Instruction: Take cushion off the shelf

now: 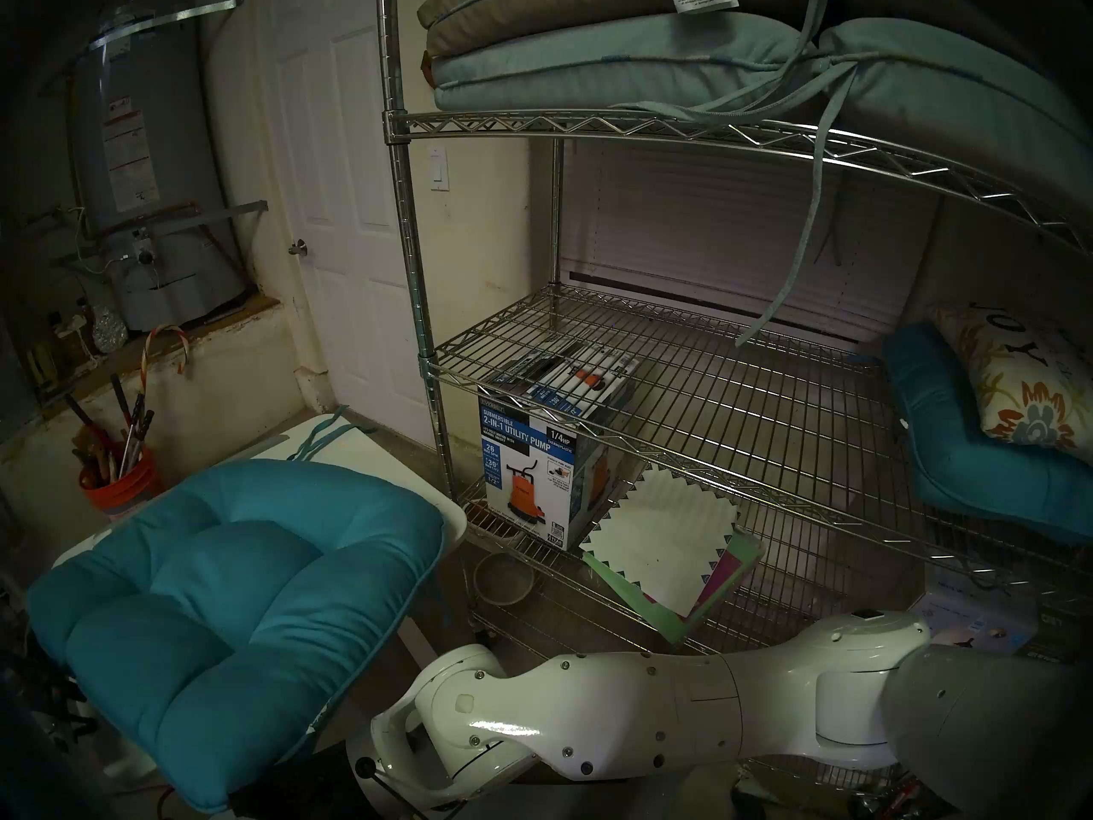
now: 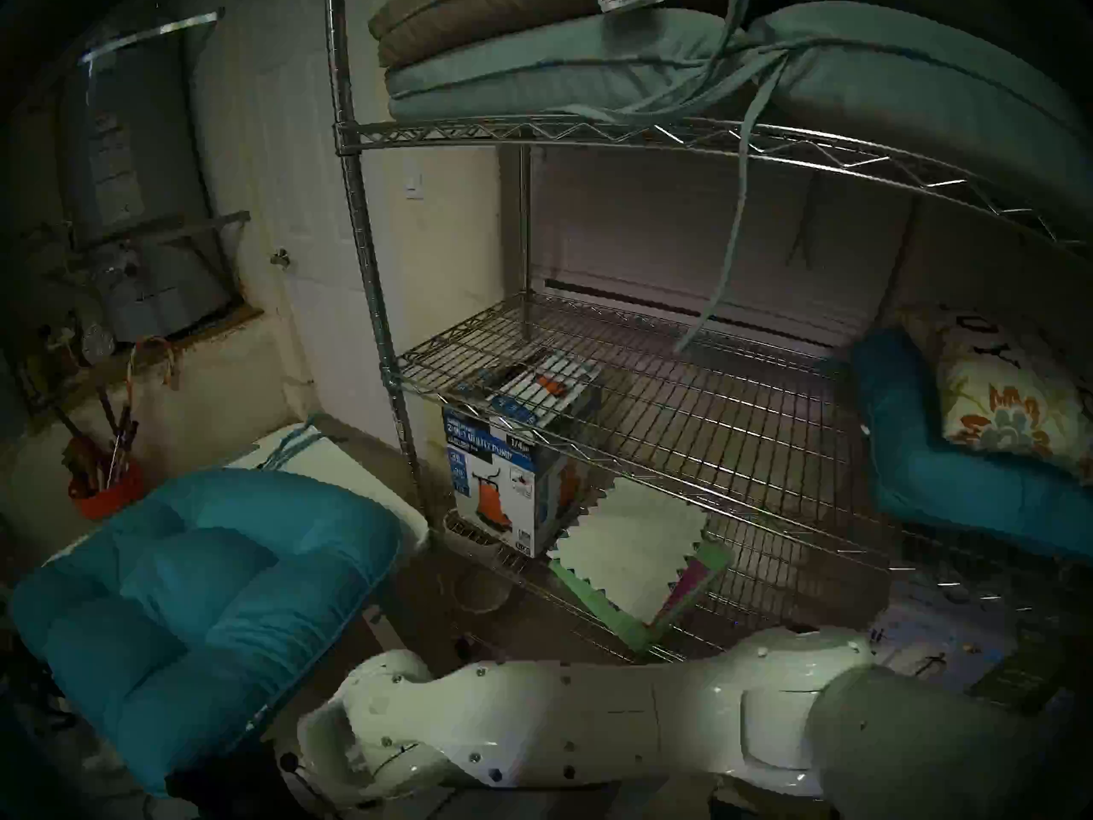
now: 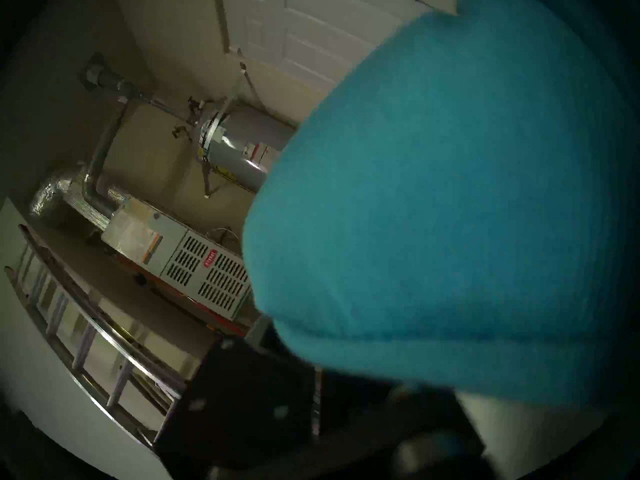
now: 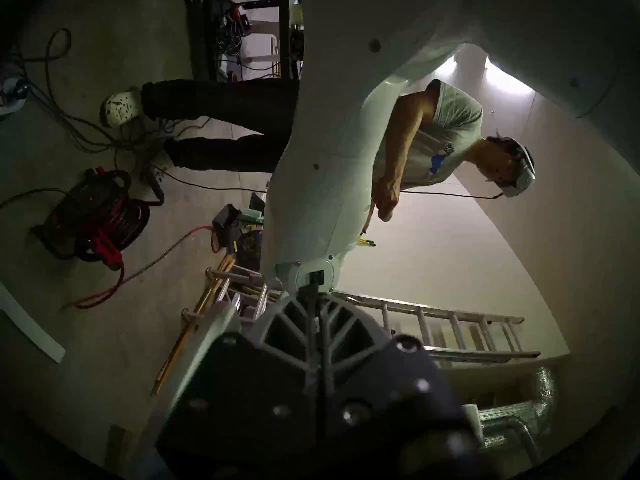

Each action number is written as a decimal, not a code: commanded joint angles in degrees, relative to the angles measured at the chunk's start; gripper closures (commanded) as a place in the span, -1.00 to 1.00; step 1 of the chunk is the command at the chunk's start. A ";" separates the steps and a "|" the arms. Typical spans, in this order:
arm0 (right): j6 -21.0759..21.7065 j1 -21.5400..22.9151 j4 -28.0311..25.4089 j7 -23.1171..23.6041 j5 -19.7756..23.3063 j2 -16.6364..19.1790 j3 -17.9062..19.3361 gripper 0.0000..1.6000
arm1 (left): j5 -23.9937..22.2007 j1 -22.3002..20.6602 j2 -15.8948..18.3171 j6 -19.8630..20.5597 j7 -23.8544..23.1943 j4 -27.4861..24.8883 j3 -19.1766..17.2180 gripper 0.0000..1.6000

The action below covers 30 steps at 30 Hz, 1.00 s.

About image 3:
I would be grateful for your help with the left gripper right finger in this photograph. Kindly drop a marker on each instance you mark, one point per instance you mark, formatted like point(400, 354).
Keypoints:
point(400, 434)

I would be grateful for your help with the teal tufted seat cushion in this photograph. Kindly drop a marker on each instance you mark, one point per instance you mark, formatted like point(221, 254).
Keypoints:
point(450, 194)

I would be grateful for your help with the white panel door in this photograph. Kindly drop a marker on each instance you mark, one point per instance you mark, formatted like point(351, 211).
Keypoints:
point(310, 29)

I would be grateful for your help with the grey furnace unit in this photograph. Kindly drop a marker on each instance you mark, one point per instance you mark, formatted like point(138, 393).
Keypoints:
point(175, 254)

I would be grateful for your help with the silver flexible foil duct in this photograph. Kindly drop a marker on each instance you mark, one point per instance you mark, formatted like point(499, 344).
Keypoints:
point(55, 194)

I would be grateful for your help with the metal flue pipe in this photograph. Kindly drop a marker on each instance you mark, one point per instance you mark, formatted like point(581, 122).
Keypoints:
point(107, 134)

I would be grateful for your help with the white rolling overbed table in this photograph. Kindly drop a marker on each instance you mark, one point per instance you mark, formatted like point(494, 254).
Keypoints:
point(525, 434)

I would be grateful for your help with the aluminium ladder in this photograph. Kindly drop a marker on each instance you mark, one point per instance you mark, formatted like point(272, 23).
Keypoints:
point(75, 324)

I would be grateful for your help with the grey water heater tank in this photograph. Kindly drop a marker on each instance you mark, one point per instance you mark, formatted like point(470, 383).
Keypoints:
point(245, 144)

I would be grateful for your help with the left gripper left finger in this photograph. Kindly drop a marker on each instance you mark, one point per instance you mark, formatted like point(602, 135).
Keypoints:
point(240, 414)

